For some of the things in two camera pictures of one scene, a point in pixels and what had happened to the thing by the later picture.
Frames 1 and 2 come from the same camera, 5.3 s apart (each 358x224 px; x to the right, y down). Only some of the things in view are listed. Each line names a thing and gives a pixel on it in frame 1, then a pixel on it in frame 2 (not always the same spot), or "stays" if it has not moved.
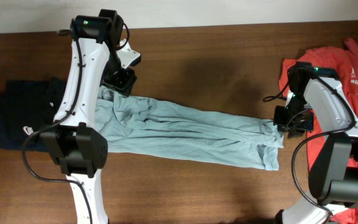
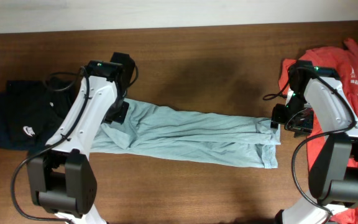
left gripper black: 124,84 → 120,116
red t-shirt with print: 356,73 stays
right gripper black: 296,131 stays
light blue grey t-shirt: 138,124 stays
